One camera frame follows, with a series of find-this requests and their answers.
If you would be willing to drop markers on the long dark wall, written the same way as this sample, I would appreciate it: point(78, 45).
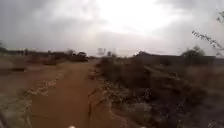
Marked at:
point(176, 59)

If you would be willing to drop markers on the dry scrub ground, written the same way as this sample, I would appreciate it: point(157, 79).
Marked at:
point(173, 103)
point(16, 83)

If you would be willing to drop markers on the reddish brown dirt track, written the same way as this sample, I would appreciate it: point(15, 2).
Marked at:
point(70, 100)

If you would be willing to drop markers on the row of dark bushes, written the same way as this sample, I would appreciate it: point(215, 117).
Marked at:
point(50, 56)

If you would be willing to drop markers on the thin leafy branch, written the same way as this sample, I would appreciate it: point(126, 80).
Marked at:
point(210, 39)

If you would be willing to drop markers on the row of dry bushes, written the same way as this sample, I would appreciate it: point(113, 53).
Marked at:
point(123, 71)

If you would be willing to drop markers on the dark tree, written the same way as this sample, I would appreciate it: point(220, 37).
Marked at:
point(194, 52)

